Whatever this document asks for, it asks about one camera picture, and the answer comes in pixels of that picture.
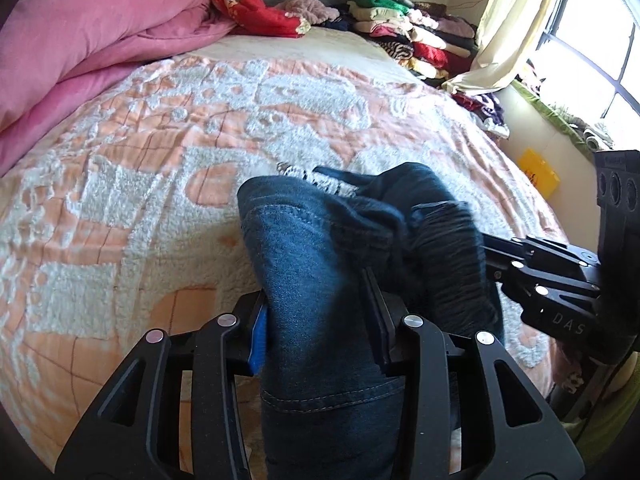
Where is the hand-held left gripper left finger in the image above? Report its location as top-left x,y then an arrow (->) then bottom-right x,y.
55,292 -> 268,480

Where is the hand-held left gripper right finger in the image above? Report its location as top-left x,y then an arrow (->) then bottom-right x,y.
365,269 -> 586,480

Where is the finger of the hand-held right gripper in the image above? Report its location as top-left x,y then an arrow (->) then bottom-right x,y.
490,260 -> 601,341
482,234 -> 601,281

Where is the yellow box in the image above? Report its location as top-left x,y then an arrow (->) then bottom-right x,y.
517,147 -> 561,198

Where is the green-edged patterned sill cover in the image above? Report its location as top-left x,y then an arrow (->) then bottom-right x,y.
510,80 -> 616,153

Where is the dark purple clothes heap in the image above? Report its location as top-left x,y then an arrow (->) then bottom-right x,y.
440,87 -> 511,138

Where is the peach and white bed blanket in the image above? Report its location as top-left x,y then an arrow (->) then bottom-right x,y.
0,27 -> 571,476

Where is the window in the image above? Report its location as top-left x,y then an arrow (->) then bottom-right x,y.
530,0 -> 640,146

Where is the cream curtain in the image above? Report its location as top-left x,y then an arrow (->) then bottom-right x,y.
440,0 -> 568,93

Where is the pile of folded clothes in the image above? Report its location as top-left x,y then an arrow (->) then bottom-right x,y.
320,0 -> 481,81

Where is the red patterned cloth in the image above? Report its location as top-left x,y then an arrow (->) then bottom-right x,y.
200,0 -> 311,38

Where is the fluffy mauve garment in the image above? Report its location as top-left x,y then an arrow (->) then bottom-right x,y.
275,0 -> 341,26

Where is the pink quilt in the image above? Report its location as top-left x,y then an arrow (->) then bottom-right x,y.
0,0 -> 238,178

